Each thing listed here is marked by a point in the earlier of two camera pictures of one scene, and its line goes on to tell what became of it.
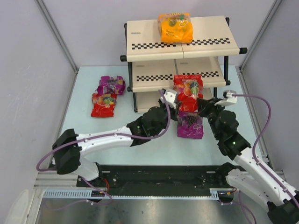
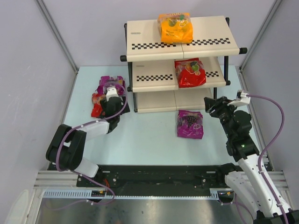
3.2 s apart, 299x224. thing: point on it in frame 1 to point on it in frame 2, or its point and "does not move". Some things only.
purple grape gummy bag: x=190 y=125 does not move
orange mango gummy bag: x=175 y=27 does not move
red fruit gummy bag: x=103 y=105 does not move
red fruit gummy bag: x=189 y=88 to x=190 y=73
